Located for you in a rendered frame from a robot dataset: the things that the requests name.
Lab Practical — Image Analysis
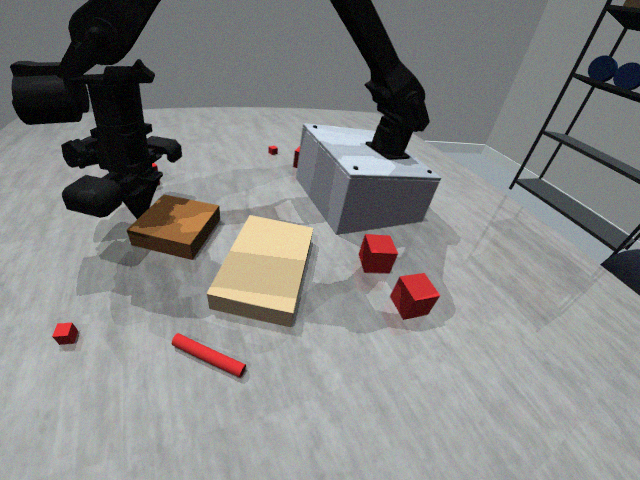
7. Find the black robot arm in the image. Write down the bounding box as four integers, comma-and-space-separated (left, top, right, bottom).
10, 0, 429, 170

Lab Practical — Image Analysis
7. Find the red cylinder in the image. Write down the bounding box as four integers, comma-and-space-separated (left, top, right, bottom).
172, 333, 246, 378

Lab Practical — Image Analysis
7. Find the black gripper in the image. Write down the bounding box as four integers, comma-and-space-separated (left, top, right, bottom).
62, 116, 183, 219

